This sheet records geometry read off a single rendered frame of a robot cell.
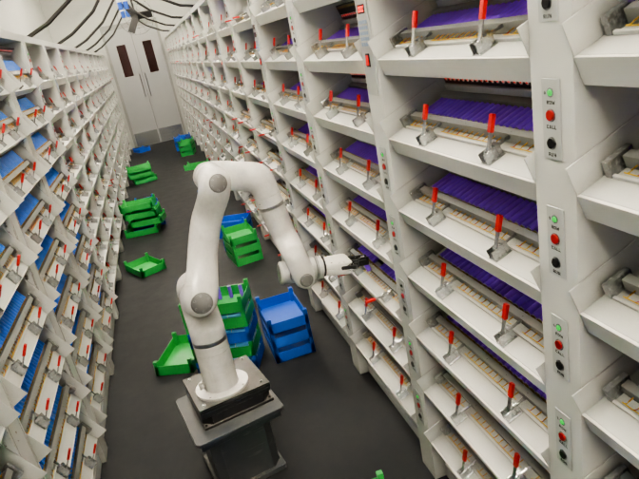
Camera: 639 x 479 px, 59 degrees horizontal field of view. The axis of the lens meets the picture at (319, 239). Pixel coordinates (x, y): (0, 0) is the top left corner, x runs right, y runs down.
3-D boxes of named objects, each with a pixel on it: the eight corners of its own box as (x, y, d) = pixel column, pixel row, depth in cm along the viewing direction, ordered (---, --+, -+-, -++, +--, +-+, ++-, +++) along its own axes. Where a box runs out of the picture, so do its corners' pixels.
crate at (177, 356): (194, 373, 280) (190, 358, 277) (156, 376, 283) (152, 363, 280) (210, 340, 307) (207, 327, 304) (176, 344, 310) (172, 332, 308)
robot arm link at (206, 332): (195, 353, 188) (176, 288, 180) (187, 332, 204) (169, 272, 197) (230, 340, 191) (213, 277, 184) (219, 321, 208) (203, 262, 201)
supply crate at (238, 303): (182, 320, 263) (178, 305, 261) (193, 300, 282) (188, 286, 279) (243, 311, 260) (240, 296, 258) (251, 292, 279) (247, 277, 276)
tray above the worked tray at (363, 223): (400, 276, 173) (378, 242, 167) (337, 224, 228) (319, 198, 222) (452, 237, 174) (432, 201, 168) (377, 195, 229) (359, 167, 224)
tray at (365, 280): (408, 332, 180) (395, 312, 176) (345, 269, 235) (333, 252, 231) (457, 295, 181) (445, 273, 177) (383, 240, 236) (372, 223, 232)
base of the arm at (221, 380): (203, 409, 188) (189, 360, 183) (190, 385, 205) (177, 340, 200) (256, 387, 195) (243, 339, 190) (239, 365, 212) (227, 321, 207)
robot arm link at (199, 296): (209, 306, 197) (218, 322, 183) (174, 304, 193) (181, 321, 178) (228, 164, 189) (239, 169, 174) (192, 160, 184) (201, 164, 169)
